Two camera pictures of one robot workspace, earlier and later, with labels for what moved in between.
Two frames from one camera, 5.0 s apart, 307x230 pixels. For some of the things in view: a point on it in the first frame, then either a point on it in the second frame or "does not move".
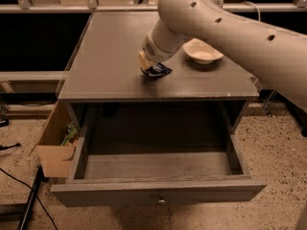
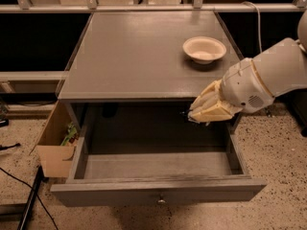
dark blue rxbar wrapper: (157, 70) to (184, 115)
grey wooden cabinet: (105, 92) does not move
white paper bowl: (201, 52) does not move
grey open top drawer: (146, 175) does not move
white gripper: (153, 53) to (244, 85)
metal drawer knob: (161, 199) does not move
